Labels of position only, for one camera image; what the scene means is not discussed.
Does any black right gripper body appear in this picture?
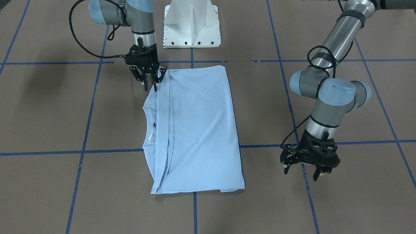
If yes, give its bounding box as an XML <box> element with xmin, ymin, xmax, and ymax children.
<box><xmin>125</xmin><ymin>45</ymin><xmax>160</xmax><ymax>73</ymax></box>

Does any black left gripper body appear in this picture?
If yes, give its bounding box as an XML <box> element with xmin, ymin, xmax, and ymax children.
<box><xmin>295</xmin><ymin>130</ymin><xmax>341</xmax><ymax>168</ymax></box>

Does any light blue t-shirt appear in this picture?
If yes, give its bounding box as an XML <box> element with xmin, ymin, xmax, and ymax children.
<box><xmin>142</xmin><ymin>65</ymin><xmax>245</xmax><ymax>194</ymax></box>

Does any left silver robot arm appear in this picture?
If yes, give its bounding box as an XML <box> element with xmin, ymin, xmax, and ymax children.
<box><xmin>280</xmin><ymin>0</ymin><xmax>415</xmax><ymax>181</ymax></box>

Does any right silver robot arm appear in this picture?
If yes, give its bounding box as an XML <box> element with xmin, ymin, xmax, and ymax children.
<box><xmin>89</xmin><ymin>0</ymin><xmax>167</xmax><ymax>92</ymax></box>

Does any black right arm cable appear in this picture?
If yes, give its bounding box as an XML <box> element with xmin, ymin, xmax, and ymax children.
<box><xmin>68</xmin><ymin>0</ymin><xmax>143</xmax><ymax>59</ymax></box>

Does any white pedestal column with base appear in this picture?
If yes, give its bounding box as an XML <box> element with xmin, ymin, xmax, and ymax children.
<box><xmin>162</xmin><ymin>0</ymin><xmax>221</xmax><ymax>48</ymax></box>

